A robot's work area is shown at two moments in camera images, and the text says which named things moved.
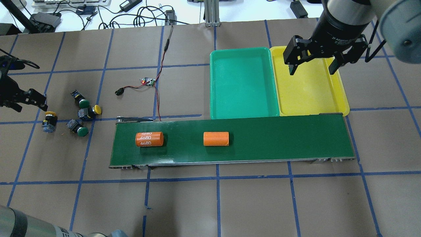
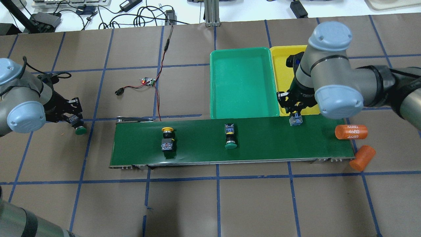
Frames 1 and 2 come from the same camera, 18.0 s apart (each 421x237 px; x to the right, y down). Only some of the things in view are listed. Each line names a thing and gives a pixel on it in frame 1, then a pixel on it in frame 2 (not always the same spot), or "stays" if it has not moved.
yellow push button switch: (89, 112) to (167, 142)
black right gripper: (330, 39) to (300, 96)
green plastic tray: (242, 84) stays
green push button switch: (80, 100) to (78, 124)
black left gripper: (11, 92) to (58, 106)
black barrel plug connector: (119, 92) stays
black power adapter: (298, 9) stays
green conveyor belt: (254, 139) stays
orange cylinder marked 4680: (149, 139) to (351, 132)
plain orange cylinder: (216, 139) to (363, 157)
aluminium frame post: (212, 15) stays
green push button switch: (75, 127) to (229, 130)
